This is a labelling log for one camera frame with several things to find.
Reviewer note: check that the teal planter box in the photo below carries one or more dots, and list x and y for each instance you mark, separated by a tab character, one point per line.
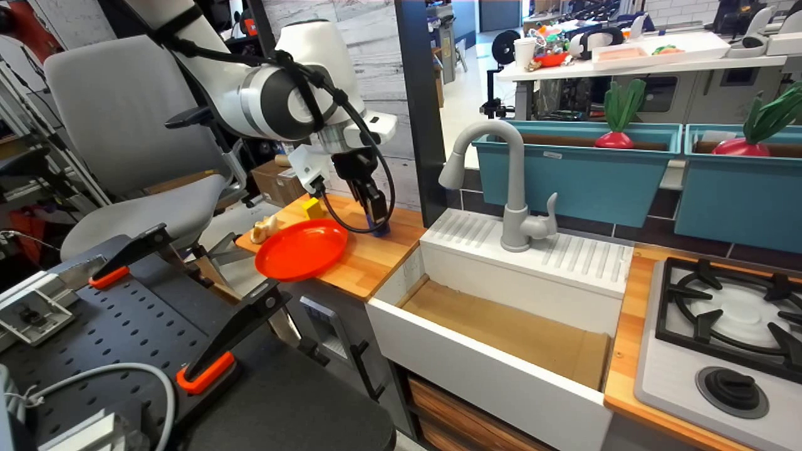
743	200
594	183

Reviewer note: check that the grey stove top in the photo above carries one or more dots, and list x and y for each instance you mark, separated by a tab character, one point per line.
664	383

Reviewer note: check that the toy radish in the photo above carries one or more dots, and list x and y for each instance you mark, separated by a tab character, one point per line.
762	122
622	103

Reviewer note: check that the grey faucet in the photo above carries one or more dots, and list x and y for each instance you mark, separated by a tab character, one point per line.
520	228

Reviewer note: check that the small beige toy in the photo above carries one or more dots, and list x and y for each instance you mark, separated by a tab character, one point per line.
263	228

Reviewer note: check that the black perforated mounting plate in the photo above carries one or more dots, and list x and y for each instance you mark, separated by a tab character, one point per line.
154	316

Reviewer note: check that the white sink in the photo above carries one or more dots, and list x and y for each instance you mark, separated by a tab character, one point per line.
521	336

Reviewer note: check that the cardboard box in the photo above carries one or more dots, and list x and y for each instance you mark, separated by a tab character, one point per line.
277	181

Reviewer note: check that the toy radish left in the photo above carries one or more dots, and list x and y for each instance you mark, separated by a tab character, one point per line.
622	103

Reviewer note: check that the white background table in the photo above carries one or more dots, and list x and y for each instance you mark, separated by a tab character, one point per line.
716	82

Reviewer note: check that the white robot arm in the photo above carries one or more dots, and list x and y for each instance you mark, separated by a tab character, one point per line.
298	94

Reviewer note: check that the orange plate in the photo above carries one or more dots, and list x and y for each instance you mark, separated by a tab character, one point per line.
301	251

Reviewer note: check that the black stove grate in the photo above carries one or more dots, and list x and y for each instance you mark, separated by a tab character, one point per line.
730	315

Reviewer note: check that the black clamp orange handle far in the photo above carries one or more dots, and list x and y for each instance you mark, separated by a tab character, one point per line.
119	266

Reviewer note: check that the black clamp orange handle near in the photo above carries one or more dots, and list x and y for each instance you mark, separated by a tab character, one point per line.
219	356

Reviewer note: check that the black clamp orange handle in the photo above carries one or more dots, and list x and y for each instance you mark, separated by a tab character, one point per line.
119	266
219	356

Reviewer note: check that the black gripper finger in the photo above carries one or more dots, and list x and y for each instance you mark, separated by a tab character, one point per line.
367	203
380	206

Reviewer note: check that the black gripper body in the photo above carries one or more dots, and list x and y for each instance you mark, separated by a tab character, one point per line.
356	170

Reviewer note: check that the yellow block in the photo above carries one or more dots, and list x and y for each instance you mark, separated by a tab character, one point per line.
315	210

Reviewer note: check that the blue block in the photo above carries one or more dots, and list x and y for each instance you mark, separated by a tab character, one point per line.
380	228

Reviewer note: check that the black stove knob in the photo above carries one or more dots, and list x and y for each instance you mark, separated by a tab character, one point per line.
732	393

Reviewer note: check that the grey office chair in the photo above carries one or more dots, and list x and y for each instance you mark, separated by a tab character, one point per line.
115	101

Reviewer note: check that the toy radish right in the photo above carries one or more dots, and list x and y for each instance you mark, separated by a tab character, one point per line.
762	122

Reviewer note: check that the wooden drawer front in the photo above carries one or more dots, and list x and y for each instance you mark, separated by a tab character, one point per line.
449	424

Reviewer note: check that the teal planter box left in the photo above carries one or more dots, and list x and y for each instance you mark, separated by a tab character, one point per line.
594	183

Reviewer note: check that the teal planter box right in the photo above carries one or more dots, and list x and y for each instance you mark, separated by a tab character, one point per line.
743	200

